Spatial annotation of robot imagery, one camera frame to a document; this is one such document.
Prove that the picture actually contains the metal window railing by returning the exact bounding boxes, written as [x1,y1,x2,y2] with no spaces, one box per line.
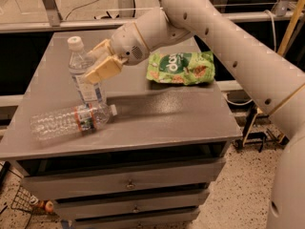
[0,0,297,32]

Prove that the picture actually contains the black wire basket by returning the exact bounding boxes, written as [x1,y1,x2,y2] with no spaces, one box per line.
[10,186,39,213]

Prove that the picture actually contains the top drawer metal knob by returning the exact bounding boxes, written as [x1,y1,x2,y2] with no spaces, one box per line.
[126,179,135,190]

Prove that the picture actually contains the green snack bag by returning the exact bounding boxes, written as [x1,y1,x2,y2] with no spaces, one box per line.
[146,52,215,86]

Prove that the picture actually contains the clear empty water bottle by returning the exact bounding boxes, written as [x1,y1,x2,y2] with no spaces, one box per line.
[30,103,117,141]

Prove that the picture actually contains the white cable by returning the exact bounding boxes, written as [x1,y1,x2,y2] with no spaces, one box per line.
[223,9,277,107]

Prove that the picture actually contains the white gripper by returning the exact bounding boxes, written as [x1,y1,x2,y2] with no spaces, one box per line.
[84,23,150,84]

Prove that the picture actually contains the middle drawer metal knob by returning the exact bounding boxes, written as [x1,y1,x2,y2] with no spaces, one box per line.
[132,206,140,214]

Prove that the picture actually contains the grey drawer cabinet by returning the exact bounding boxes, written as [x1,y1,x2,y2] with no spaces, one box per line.
[0,32,241,229]

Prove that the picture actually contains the blue label plastic bottle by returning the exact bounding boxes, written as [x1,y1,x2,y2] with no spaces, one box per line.
[67,36,107,103]

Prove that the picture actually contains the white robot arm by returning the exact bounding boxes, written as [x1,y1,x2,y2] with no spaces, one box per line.
[85,0,305,229]

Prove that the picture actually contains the drawer metal knob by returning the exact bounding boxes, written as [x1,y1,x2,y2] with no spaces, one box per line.
[132,206,140,214]
[126,179,135,190]

